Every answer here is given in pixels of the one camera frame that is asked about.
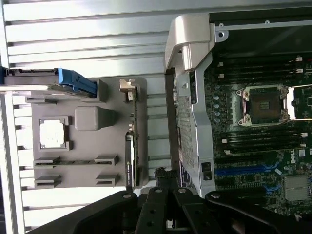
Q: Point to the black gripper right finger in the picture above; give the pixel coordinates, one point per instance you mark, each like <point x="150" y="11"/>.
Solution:
<point x="192" y="214"/>

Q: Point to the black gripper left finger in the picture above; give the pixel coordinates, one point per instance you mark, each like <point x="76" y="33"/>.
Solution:
<point x="151" y="214"/>

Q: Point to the blue expansion slot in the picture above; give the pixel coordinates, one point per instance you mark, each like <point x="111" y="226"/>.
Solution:
<point x="240" y="171"/>

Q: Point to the black expansion slot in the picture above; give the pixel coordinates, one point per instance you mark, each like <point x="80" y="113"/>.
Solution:
<point x="239" y="160"/>

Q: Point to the grey plastic parts rack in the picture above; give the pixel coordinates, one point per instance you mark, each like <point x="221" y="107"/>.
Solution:
<point x="97" y="143"/>

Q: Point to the green motherboard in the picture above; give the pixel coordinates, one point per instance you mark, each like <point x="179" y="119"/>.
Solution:
<point x="263" y="156"/>

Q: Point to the green RAM stick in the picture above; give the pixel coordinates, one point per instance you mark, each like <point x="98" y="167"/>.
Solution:
<point x="73" y="163"/>

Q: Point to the open black PC case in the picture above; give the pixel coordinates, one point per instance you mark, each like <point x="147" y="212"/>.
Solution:
<point x="195" y="109"/>

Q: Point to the silver chipset heatsink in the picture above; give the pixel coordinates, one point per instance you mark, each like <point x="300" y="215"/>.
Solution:
<point x="296" y="188"/>

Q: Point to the silver CPU chip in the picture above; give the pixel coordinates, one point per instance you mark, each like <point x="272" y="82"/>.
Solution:
<point x="52" y="134"/>

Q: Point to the CPU socket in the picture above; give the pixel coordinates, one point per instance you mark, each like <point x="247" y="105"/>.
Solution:
<point x="264" y="104"/>

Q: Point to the metal socket cover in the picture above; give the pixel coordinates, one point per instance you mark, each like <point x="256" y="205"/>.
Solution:
<point x="296" y="102"/>

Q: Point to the hard disk with blue carrier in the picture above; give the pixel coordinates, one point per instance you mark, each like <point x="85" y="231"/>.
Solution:
<point x="73" y="80"/>

